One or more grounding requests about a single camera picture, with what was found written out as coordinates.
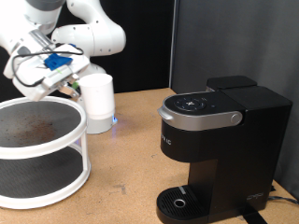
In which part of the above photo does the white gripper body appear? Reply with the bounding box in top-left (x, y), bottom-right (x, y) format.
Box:
top-left (12, 58), bottom-right (64, 103)

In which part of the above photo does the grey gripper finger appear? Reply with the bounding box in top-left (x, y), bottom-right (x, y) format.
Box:
top-left (58, 83), bottom-right (79, 99)

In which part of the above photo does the black-padded gripper finger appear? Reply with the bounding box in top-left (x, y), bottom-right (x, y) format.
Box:
top-left (66, 73), bottom-right (80, 84)

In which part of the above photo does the white mug green-taped handle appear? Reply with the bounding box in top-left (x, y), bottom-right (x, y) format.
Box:
top-left (72, 73), bottom-right (116, 121)

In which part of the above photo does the black Keurig coffee machine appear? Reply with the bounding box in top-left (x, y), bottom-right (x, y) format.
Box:
top-left (155, 75), bottom-right (293, 224)

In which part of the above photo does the white two-tier turntable shelf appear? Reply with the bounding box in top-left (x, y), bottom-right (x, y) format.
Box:
top-left (0, 95), bottom-right (92, 211)

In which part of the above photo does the black backdrop curtain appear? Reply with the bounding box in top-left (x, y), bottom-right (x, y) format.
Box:
top-left (0, 0), bottom-right (176, 103)

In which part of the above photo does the grey partition panel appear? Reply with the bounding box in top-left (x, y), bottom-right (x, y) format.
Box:
top-left (169, 0), bottom-right (299, 200)

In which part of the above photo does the black tape strip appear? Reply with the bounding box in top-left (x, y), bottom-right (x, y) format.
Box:
top-left (237, 211), bottom-right (268, 224)

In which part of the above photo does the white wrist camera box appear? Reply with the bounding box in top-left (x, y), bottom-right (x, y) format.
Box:
top-left (40, 45), bottom-right (92, 91)

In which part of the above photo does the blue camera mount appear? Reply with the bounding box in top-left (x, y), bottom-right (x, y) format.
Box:
top-left (44, 52), bottom-right (74, 70)

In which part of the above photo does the black camera cable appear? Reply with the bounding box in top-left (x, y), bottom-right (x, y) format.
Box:
top-left (11, 43), bottom-right (84, 89)

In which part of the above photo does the braided machine power cable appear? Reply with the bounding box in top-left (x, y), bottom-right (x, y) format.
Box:
top-left (267, 195), bottom-right (299, 205)

